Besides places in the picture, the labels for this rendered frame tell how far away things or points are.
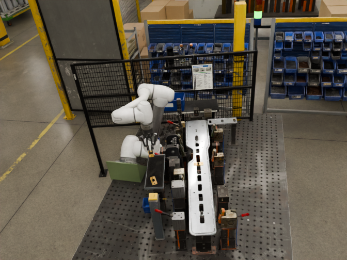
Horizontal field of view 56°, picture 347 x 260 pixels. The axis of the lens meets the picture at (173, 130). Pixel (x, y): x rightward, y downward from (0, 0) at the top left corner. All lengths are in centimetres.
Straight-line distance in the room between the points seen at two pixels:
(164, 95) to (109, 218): 115
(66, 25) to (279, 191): 348
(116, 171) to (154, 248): 86
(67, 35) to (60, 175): 193
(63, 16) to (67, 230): 276
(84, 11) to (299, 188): 347
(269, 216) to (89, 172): 251
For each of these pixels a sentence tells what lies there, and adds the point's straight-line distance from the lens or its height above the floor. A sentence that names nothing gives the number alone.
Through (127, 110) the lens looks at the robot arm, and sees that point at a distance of 232.
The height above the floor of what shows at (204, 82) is 124.
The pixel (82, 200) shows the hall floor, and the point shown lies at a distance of 414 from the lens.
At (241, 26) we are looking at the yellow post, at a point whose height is 179.
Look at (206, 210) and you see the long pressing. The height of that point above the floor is 100.
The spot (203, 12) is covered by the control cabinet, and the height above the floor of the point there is 28.
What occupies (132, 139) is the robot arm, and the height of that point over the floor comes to 103.
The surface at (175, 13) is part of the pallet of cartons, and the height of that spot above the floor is 90.
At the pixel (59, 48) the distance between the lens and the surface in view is 511.
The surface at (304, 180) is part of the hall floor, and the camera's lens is 420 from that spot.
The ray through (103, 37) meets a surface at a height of 139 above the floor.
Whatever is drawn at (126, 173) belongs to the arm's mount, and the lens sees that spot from 310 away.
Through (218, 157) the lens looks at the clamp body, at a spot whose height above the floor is 104.
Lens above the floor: 286
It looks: 36 degrees down
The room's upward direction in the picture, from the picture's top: 6 degrees counter-clockwise
